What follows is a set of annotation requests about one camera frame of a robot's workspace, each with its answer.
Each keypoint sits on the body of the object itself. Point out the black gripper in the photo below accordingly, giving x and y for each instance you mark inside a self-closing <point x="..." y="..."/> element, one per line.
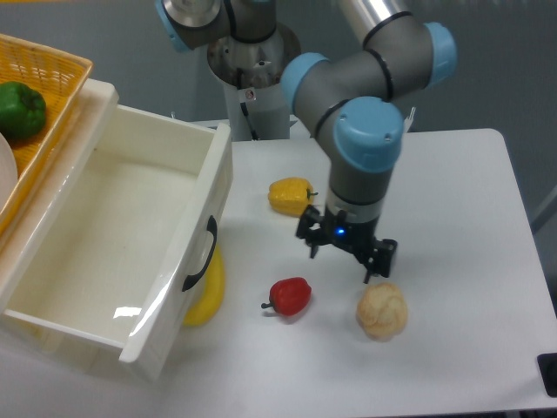
<point x="358" y="239"/>

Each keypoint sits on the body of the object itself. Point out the white drawer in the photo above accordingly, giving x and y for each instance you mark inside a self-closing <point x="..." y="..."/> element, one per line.
<point x="126" y="255"/>

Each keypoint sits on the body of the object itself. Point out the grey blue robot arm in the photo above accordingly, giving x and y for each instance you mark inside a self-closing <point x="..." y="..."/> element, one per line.
<point x="347" y="106"/>

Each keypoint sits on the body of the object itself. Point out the white drawer cabinet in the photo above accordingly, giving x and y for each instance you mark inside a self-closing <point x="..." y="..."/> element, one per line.
<point x="92" y="111"/>

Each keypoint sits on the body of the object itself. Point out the yellow bell pepper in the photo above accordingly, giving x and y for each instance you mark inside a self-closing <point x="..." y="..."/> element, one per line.
<point x="291" y="196"/>

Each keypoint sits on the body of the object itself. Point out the beige bread roll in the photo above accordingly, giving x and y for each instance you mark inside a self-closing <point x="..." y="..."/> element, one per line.
<point x="382" y="311"/>

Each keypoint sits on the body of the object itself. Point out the red bell pepper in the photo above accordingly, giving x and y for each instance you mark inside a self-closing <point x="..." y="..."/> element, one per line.
<point x="289" y="297"/>

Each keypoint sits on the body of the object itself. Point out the yellow banana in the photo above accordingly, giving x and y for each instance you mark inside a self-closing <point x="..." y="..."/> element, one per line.
<point x="211" y="299"/>

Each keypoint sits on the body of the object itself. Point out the black corner object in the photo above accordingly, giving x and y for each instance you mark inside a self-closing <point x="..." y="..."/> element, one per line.
<point x="547" y="364"/>

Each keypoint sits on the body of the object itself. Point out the yellow wicker basket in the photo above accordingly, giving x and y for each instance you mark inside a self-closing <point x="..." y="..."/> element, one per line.
<point x="39" y="87"/>

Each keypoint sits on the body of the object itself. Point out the white plate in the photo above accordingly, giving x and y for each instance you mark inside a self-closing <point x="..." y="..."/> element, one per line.
<point x="8" y="172"/>

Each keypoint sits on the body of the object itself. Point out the green bell pepper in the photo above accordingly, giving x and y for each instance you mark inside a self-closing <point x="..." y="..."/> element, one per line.
<point x="23" y="111"/>

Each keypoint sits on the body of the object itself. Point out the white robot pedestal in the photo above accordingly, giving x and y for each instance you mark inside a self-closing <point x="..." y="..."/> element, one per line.
<point x="266" y="78"/>

